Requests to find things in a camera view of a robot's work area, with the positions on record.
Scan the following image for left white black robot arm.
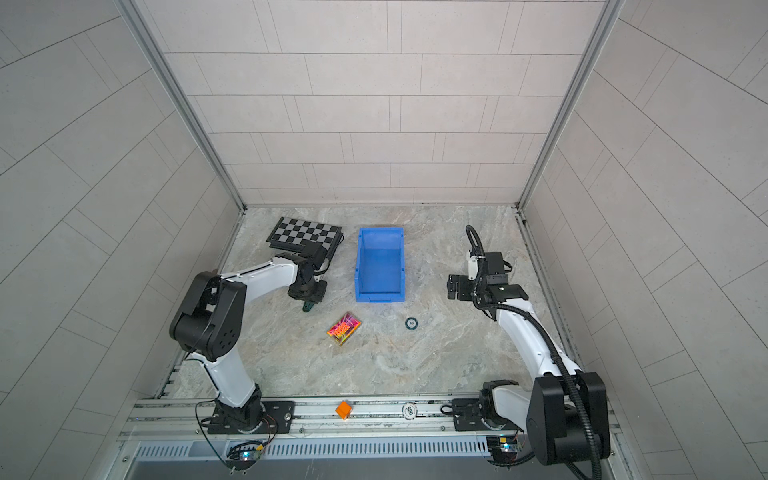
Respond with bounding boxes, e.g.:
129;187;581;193
169;254;329;430

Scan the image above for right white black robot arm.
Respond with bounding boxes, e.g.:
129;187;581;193
447;248;611;479

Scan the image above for blue plastic bin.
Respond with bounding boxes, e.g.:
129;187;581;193
354;227;406;303

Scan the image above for colourful holographic card box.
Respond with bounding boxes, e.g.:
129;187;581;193
327;312;362;346

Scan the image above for black white checkerboard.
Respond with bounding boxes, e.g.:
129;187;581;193
266;216;344;258

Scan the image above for orange cube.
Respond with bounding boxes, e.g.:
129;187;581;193
335;401;352;420

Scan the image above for right circuit board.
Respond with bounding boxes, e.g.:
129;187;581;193
486;436;524;467

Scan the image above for circuit board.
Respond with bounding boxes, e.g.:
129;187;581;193
486;436;524;467
227;441;267;471

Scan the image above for left circuit board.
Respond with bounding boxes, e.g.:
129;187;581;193
227;441;267;471

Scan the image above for right black corrugated cable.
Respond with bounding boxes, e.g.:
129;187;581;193
465;224;603;480

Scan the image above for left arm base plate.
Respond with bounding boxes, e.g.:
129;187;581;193
204;401;296;435

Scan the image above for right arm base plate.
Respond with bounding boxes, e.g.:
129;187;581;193
440;397;521;432

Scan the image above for aluminium mounting rail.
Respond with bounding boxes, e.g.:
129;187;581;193
118;392;523;440

